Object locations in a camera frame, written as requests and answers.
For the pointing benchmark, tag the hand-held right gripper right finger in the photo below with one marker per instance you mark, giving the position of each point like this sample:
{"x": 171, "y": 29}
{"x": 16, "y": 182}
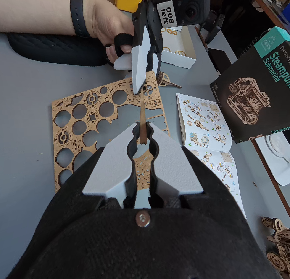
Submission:
{"x": 176, "y": 170}

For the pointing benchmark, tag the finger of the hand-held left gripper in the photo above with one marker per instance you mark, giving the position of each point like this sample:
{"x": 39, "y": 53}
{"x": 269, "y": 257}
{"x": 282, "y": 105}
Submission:
{"x": 157, "y": 60}
{"x": 139, "y": 65}

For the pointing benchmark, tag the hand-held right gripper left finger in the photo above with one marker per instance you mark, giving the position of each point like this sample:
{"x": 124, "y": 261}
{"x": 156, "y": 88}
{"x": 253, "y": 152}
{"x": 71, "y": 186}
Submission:
{"x": 108, "y": 170}

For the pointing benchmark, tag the plywood parts sheet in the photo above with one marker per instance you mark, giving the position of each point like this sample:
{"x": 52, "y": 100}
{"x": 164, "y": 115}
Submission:
{"x": 139, "y": 163}

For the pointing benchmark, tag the wooden stick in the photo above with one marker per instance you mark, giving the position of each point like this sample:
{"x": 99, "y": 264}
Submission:
{"x": 143, "y": 133}

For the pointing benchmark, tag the person's left forearm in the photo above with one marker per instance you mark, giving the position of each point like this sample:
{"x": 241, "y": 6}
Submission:
{"x": 34, "y": 9}

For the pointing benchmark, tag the dark model kit box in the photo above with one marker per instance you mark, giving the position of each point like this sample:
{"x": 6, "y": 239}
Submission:
{"x": 249, "y": 90}

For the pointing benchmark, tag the wooden vehicle model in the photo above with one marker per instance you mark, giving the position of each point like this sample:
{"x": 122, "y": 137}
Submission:
{"x": 277, "y": 258}

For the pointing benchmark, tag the person's left hand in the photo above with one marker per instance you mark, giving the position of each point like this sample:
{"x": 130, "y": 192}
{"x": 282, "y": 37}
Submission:
{"x": 106, "y": 20}

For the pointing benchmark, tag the small wooden gear assembly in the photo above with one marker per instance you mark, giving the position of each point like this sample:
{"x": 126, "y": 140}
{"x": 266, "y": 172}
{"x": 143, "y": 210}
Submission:
{"x": 164, "y": 78}

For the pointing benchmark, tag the white cardboard box tray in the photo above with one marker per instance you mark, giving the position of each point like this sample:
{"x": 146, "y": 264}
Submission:
{"x": 179, "y": 62}

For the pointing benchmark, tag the yellow plastic bin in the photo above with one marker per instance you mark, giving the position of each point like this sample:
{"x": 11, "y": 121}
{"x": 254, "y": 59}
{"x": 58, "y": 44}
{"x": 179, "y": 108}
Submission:
{"x": 126, "y": 0}

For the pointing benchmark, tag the instruction booklet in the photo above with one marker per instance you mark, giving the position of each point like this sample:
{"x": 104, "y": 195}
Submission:
{"x": 204, "y": 129}

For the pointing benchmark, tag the thin brown pencil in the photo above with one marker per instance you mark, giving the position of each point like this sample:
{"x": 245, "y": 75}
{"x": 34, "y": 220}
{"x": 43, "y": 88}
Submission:
{"x": 203, "y": 42}

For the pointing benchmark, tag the black flat pad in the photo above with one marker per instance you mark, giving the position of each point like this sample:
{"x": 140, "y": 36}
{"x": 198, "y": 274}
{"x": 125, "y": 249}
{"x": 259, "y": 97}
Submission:
{"x": 221, "y": 59}

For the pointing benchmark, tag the black box device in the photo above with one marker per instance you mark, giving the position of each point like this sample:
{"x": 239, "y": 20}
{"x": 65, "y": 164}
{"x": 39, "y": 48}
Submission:
{"x": 214, "y": 27}

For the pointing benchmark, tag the black wristband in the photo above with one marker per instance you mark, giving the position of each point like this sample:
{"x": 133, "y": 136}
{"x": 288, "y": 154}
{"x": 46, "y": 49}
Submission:
{"x": 78, "y": 13}

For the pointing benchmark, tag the black wrist rest pad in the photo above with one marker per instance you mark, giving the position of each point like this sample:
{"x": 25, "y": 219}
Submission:
{"x": 52, "y": 50}

